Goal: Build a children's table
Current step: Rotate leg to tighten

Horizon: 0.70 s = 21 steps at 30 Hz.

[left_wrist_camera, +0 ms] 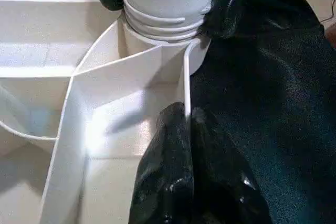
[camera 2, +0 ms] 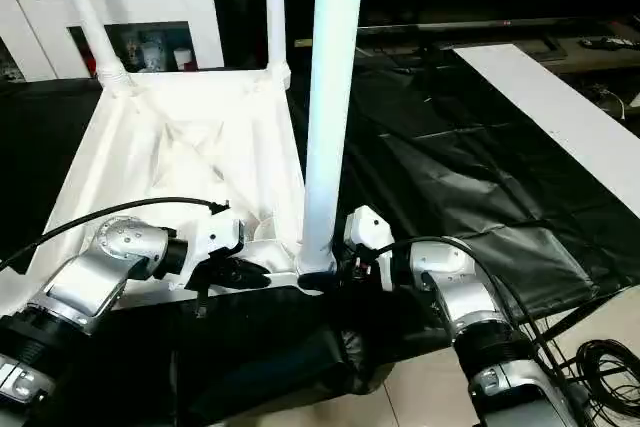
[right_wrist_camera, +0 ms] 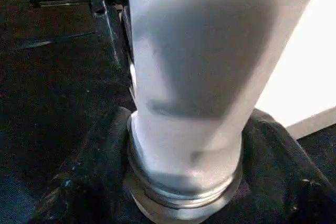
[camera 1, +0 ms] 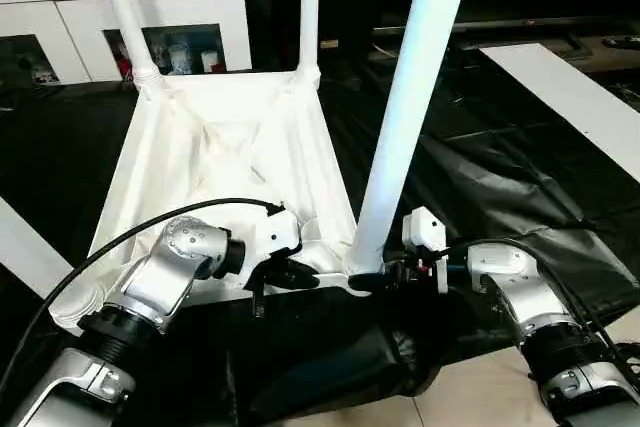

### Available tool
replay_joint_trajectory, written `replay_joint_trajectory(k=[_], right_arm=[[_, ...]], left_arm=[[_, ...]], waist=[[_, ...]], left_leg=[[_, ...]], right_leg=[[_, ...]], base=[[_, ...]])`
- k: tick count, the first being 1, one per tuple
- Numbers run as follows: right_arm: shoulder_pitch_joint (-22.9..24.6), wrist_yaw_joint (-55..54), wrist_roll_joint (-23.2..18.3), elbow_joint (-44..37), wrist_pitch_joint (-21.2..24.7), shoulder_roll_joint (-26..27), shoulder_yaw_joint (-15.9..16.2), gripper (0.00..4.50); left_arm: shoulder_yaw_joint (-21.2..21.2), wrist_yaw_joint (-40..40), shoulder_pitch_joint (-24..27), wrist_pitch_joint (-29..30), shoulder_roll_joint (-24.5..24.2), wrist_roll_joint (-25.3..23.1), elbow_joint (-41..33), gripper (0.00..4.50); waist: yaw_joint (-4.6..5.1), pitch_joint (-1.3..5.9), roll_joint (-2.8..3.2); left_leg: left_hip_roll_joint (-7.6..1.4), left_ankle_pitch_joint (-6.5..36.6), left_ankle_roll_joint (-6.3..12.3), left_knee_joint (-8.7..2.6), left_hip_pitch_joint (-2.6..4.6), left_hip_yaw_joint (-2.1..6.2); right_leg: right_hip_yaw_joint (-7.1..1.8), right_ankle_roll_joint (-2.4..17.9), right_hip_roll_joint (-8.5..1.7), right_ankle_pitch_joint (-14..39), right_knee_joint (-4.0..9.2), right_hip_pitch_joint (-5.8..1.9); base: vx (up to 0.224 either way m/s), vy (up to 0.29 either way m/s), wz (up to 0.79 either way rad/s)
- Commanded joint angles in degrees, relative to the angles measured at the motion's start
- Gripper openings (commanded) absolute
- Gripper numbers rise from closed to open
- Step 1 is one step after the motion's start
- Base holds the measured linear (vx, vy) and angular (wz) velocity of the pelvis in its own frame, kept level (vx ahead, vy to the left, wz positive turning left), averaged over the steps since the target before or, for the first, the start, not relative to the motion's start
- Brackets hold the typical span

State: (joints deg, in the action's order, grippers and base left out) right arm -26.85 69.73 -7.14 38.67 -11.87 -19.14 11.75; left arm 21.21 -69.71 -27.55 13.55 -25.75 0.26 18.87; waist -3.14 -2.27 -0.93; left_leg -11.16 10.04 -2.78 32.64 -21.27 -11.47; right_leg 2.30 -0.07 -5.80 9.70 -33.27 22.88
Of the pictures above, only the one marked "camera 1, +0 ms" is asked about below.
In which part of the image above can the white plastic table top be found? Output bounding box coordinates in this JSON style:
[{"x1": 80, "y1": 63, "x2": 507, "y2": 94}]
[{"x1": 45, "y1": 69, "x2": 377, "y2": 337}]

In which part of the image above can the black plastic mat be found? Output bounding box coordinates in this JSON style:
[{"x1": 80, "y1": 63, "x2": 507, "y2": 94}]
[{"x1": 0, "y1": 42, "x2": 640, "y2": 424}]

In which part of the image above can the white board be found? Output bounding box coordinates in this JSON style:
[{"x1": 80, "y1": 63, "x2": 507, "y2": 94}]
[{"x1": 479, "y1": 42, "x2": 640, "y2": 184}]

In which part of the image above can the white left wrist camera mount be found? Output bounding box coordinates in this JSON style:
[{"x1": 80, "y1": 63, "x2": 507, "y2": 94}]
[{"x1": 238, "y1": 209, "x2": 304, "y2": 294}]

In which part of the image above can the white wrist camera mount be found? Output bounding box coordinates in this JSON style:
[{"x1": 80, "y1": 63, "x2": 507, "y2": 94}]
[
  {"x1": 238, "y1": 209, "x2": 304, "y2": 294},
  {"x1": 401, "y1": 207, "x2": 449, "y2": 294}
]

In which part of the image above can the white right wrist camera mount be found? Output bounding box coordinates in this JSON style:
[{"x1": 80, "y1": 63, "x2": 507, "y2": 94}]
[{"x1": 401, "y1": 207, "x2": 449, "y2": 294}]

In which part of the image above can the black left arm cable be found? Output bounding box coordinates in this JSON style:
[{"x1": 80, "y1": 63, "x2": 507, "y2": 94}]
[{"x1": 0, "y1": 197, "x2": 290, "y2": 400}]

